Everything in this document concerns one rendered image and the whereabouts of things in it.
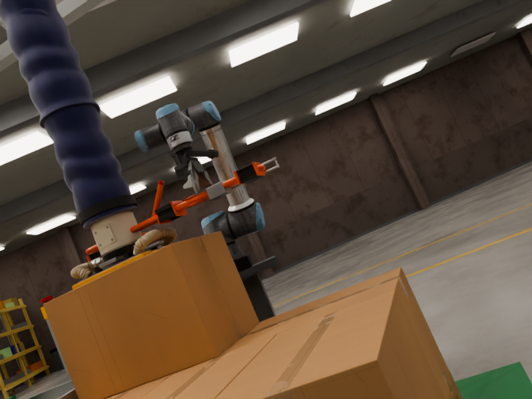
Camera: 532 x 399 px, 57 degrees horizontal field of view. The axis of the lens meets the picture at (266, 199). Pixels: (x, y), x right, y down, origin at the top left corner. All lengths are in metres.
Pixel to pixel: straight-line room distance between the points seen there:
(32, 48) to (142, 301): 1.07
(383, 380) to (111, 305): 1.14
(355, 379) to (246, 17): 6.43
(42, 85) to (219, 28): 5.13
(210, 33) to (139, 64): 1.04
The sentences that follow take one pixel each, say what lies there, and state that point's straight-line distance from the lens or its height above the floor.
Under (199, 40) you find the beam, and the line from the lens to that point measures 7.03.
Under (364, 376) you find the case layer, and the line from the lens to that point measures 0.95.
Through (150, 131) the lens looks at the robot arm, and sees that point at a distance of 2.03.
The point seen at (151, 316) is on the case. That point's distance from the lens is 1.77.
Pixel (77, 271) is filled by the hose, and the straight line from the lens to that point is 2.01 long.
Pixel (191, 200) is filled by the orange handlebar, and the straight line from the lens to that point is 1.82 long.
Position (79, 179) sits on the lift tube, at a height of 1.32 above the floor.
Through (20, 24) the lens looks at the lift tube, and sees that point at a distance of 2.23.
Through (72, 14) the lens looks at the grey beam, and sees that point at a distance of 4.42.
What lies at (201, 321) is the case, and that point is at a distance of 1.68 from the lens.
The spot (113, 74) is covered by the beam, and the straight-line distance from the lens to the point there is 7.11.
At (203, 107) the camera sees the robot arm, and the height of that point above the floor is 1.58.
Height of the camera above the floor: 0.80
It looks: 5 degrees up
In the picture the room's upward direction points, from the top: 24 degrees counter-clockwise
